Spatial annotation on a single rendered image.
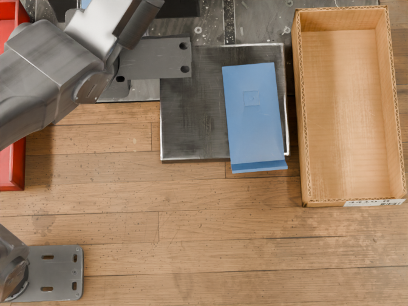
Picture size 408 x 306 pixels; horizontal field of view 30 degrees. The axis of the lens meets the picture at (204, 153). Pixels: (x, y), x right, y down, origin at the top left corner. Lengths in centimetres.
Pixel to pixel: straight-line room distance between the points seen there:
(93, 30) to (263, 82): 34
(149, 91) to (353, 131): 28
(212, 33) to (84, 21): 36
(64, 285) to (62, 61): 39
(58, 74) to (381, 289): 52
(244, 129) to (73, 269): 29
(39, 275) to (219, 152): 28
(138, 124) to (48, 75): 37
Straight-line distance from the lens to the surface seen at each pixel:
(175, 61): 82
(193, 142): 100
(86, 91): 71
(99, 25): 74
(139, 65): 82
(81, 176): 103
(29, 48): 70
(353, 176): 102
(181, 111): 101
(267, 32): 108
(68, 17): 87
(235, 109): 101
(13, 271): 89
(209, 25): 108
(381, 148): 103
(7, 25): 112
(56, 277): 100
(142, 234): 100
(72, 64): 69
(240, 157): 99
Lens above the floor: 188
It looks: 75 degrees down
